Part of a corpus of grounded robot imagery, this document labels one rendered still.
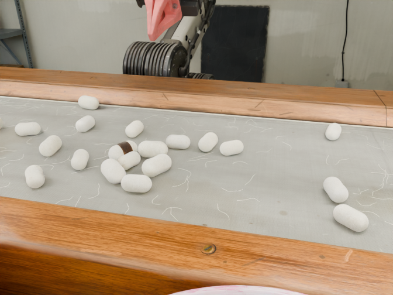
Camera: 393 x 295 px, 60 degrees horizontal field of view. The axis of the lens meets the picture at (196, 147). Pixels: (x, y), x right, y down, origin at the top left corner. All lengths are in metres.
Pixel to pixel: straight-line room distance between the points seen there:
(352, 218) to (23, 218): 0.28
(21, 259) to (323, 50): 2.35
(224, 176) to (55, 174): 0.19
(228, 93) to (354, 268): 0.39
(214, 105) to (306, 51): 1.96
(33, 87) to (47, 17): 2.25
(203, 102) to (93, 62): 2.29
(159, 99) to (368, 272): 0.43
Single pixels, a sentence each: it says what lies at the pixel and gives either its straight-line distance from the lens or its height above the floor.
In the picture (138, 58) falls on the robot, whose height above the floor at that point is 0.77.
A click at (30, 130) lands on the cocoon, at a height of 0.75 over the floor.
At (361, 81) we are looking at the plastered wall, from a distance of 2.61.
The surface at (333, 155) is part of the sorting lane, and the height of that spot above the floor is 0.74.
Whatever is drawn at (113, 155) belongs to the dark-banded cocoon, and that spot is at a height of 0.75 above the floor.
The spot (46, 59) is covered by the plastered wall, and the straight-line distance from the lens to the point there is 3.03.
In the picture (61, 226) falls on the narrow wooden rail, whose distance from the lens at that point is 0.31.
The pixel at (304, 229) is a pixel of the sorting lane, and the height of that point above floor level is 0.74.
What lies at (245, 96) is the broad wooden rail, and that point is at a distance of 0.58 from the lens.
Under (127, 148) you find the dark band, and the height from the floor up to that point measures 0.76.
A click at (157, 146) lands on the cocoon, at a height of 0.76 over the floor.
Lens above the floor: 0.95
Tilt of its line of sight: 27 degrees down
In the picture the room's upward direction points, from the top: straight up
